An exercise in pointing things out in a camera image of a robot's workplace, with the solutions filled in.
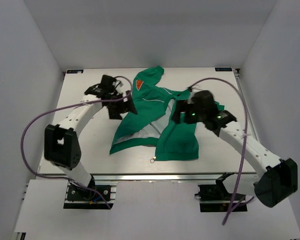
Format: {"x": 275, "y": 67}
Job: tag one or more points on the left blue table label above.
{"x": 74, "y": 71}

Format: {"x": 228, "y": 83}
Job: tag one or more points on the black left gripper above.
{"x": 124, "y": 107}

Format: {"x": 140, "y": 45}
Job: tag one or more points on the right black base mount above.
{"x": 212, "y": 194}

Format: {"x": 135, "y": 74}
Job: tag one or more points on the aluminium table front rail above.
{"x": 158, "y": 177}

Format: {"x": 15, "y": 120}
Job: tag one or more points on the right blue table label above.
{"x": 223, "y": 69}

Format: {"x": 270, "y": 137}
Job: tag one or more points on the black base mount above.
{"x": 81, "y": 199}
{"x": 212, "y": 194}

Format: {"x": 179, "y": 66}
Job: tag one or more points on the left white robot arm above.
{"x": 61, "y": 141}

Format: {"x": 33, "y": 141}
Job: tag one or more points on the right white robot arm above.
{"x": 275, "y": 179}

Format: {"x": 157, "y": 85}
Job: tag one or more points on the blue table label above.
{"x": 223, "y": 69}
{"x": 74, "y": 71}

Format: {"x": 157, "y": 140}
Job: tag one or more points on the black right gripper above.
{"x": 183, "y": 106}

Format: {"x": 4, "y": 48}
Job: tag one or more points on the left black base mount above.
{"x": 81, "y": 199}

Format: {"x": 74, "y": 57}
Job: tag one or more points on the green jacket with white lining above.
{"x": 152, "y": 126}

